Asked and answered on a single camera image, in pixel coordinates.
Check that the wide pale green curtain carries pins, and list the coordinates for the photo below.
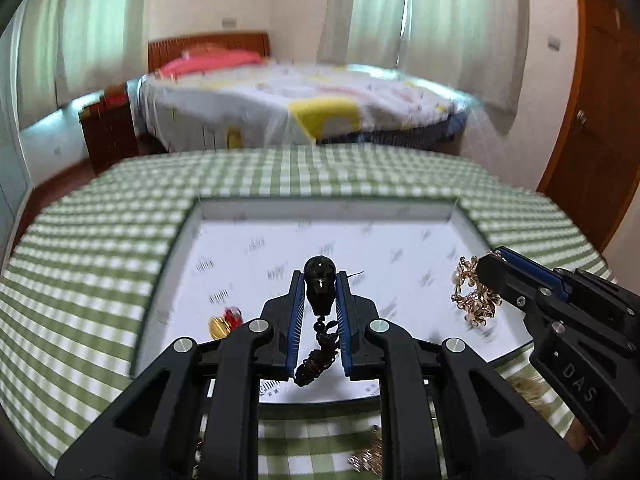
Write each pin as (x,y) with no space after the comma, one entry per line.
(465,30)

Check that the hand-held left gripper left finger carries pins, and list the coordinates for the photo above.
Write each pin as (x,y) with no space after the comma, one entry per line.
(295,320)

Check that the grey light switch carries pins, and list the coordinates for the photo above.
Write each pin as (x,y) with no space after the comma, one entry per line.
(553,42)

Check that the bed with patterned sheet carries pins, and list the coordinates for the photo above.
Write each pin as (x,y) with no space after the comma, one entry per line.
(300,90)

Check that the pink pillow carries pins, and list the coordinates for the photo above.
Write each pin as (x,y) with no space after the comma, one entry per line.
(210,62)

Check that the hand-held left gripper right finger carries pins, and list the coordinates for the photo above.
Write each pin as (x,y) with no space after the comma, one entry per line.
(345,320)

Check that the grey wall plate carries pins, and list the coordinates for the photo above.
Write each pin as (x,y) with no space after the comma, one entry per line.
(228,23)

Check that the black gourd pendant with beads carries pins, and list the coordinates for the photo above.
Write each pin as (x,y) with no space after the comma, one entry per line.
(320,285)

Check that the narrow pale green curtain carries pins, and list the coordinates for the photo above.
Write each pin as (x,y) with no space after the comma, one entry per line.
(370,10)

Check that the white printed jewelry box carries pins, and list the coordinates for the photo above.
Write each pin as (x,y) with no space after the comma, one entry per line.
(250,232)

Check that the wooden headboard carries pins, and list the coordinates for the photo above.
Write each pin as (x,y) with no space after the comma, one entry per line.
(210,42)

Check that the blue plaid bed cover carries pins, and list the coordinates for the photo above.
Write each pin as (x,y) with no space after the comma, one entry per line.
(410,132)

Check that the dark wooden nightstand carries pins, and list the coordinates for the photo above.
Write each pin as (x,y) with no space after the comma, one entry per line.
(110,135)

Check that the brown wooden door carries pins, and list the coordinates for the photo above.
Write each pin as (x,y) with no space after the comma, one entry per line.
(595,110)

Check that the red and yellow knot charm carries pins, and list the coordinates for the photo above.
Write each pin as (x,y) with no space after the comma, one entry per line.
(218,329)

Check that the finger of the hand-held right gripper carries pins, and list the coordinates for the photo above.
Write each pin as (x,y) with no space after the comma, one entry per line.
(540,271)
(510,282)

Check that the red items on nightstand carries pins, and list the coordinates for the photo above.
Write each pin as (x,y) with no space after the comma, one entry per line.
(115,95)

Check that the green checked tablecloth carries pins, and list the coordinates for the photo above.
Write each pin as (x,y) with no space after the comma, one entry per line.
(350,175)

